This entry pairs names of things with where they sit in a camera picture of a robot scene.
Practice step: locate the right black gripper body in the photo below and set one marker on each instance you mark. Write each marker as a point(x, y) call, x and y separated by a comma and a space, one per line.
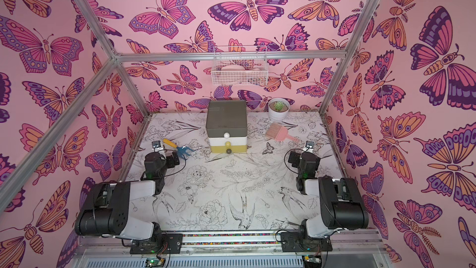
point(294, 157)

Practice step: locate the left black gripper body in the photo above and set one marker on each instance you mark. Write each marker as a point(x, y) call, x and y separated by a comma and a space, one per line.
point(168, 164)

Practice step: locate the yellow bottom drawer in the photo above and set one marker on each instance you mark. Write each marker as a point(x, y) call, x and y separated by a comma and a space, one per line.
point(228, 148)

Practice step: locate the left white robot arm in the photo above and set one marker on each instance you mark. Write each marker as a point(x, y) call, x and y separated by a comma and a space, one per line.
point(106, 211)

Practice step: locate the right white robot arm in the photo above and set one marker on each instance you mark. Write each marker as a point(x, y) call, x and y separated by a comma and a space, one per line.
point(342, 206)

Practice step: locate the white potted succulent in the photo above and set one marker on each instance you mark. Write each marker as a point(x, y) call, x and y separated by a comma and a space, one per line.
point(278, 109)

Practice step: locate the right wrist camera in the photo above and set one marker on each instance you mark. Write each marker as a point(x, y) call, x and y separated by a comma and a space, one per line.
point(309, 147)

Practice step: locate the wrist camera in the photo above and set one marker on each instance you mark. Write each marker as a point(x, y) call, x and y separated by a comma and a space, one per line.
point(309, 147)
point(157, 146)

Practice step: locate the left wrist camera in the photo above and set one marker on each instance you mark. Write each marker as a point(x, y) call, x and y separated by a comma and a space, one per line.
point(157, 146)

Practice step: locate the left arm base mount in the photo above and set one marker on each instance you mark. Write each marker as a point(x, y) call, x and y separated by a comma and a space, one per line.
point(161, 243)

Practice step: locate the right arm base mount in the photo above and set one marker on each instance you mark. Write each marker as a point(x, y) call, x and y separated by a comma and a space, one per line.
point(296, 242)

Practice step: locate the three-drawer cabinet frame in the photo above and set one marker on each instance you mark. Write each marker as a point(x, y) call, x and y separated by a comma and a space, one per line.
point(226, 117)

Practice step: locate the aluminium front rail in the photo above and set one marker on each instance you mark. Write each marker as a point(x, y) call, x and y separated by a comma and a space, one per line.
point(253, 249)

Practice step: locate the white wire basket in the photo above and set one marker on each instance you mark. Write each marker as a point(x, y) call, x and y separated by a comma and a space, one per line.
point(240, 65)

